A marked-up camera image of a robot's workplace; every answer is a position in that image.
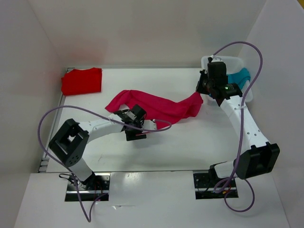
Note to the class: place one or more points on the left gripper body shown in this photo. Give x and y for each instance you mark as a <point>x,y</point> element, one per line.
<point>139,124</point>

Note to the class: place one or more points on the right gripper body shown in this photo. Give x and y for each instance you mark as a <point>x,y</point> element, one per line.
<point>203,85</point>

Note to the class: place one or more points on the pink t-shirt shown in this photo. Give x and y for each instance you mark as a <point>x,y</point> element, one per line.
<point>157,107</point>

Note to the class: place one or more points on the red t-shirt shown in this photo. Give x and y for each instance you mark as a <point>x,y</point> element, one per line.
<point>81,82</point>

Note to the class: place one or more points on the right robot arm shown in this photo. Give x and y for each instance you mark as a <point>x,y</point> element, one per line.
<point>257,155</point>

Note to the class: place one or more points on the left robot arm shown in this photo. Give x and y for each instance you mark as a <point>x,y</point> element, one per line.
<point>70,141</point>

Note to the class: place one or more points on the teal t-shirt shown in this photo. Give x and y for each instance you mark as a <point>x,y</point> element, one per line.
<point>240,78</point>

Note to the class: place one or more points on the white plastic basket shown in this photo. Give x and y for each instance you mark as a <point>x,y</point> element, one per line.
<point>234,65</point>

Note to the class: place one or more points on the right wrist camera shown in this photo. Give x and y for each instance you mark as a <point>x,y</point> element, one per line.
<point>216,70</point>

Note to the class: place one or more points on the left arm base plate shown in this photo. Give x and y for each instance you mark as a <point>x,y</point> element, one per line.
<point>88,192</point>

